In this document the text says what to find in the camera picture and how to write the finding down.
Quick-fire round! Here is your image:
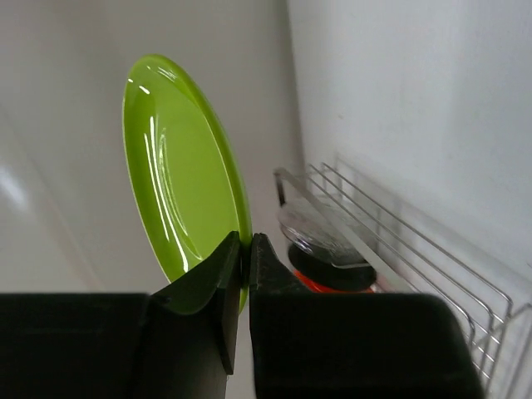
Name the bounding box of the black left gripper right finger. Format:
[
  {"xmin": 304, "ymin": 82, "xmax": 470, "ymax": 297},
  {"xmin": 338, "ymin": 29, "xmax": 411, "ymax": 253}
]
[{"xmin": 249, "ymin": 234, "xmax": 485, "ymax": 398}]

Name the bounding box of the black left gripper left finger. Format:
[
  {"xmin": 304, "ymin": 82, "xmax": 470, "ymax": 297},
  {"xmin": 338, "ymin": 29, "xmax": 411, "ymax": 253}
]
[{"xmin": 1, "ymin": 232, "xmax": 241, "ymax": 398}]

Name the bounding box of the orange plate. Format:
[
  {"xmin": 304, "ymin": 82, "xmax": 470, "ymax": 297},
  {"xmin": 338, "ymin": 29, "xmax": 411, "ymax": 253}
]
[{"xmin": 294, "ymin": 271, "xmax": 374, "ymax": 293}]

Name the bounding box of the black plate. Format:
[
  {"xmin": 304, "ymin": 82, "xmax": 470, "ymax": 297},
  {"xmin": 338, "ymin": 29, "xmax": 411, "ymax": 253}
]
[{"xmin": 288, "ymin": 244, "xmax": 377, "ymax": 290}]

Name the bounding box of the clear textured glass plate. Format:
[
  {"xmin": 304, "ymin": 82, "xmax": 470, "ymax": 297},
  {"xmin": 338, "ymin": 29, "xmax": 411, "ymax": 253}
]
[{"xmin": 278, "ymin": 198, "xmax": 367, "ymax": 268}]

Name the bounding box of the green plate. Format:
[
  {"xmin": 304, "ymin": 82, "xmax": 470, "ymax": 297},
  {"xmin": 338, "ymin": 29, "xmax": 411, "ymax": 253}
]
[{"xmin": 121, "ymin": 53, "xmax": 254, "ymax": 317}]

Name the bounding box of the chrome wire dish rack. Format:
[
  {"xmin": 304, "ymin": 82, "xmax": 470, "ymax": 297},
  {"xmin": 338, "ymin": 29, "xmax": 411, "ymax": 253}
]
[{"xmin": 274, "ymin": 164, "xmax": 531, "ymax": 398}]

